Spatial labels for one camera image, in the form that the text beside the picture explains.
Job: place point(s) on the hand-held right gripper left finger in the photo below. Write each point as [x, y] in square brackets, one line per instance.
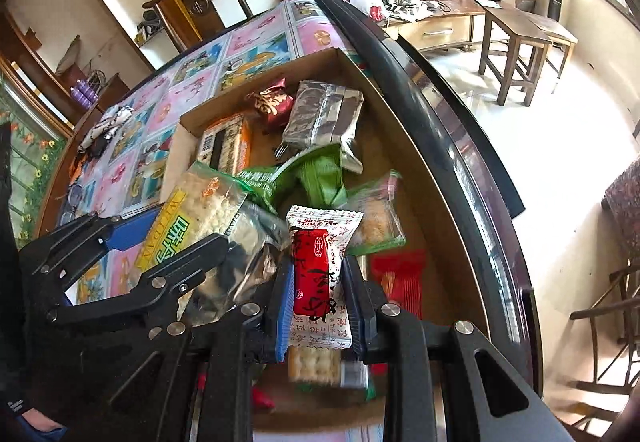
[282, 317]

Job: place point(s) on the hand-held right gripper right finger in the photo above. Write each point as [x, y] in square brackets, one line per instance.
[352, 312]

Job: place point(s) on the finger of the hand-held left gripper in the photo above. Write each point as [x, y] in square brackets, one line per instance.
[150, 297]
[132, 229]

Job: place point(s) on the white red snack packet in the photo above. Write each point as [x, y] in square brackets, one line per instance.
[317, 272]

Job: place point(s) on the large green cracker packet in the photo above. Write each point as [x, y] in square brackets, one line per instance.
[312, 364]

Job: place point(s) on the yellow label cracker packet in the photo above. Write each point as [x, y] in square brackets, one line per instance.
[200, 207]

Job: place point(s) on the clear plastic snack packet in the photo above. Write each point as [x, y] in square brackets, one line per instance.
[255, 242]

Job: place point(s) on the cardboard box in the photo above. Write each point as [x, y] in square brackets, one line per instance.
[430, 222]

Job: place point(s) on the person's left forearm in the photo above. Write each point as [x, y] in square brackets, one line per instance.
[42, 429]

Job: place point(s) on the eyeglasses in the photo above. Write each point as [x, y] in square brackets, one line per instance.
[75, 194]

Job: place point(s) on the orange cloth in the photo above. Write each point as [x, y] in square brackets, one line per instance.
[76, 170]

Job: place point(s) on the small green-edged cracker packet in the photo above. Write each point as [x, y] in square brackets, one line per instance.
[375, 222]

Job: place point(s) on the black white cloth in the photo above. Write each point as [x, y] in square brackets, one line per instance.
[107, 127]

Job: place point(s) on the orange cracker packet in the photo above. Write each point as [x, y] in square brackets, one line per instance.
[225, 142]

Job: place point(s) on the green snack packet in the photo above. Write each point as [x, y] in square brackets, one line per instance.
[257, 182]
[320, 177]

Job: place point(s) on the purple bottle pack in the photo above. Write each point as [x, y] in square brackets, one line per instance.
[84, 95]

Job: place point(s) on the printed tablecloth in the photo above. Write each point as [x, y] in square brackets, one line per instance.
[195, 92]

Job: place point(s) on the dark wooden sideboard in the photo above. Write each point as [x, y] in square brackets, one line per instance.
[40, 87]

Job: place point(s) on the dark red candy packet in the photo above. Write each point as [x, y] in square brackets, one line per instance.
[270, 105]

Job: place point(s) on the grey silver snack packet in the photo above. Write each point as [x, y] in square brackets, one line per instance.
[320, 117]

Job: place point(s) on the green black bag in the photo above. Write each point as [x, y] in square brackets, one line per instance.
[150, 27]

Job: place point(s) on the wooden television cabinet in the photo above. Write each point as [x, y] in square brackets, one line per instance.
[440, 30]

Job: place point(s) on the black white patterned bag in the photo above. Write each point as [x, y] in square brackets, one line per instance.
[407, 2]

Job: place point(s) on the wooden stool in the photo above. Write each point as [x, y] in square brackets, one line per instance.
[515, 20]
[555, 30]

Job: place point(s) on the dark frame chair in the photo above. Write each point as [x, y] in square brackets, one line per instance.
[600, 308]

